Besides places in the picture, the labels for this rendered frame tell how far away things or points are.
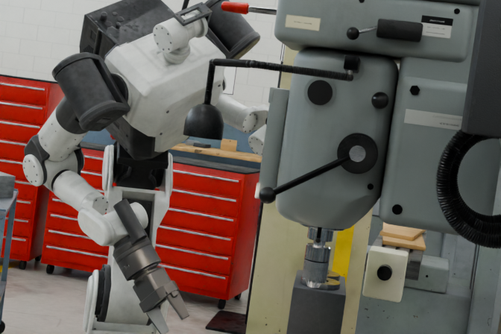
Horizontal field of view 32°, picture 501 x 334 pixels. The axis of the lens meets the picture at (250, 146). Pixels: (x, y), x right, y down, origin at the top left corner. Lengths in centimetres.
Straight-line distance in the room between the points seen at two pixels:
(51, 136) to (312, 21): 76
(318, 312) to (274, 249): 144
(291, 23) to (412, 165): 32
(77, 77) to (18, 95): 487
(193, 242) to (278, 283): 294
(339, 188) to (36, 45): 1014
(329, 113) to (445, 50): 22
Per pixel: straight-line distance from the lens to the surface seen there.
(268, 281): 343
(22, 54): 1161
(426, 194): 151
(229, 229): 622
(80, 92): 189
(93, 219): 196
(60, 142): 202
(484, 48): 126
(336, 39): 151
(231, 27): 213
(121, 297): 216
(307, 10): 152
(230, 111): 232
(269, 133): 162
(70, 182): 207
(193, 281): 636
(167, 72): 196
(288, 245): 340
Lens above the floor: 152
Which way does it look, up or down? 3 degrees down
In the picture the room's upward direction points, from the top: 8 degrees clockwise
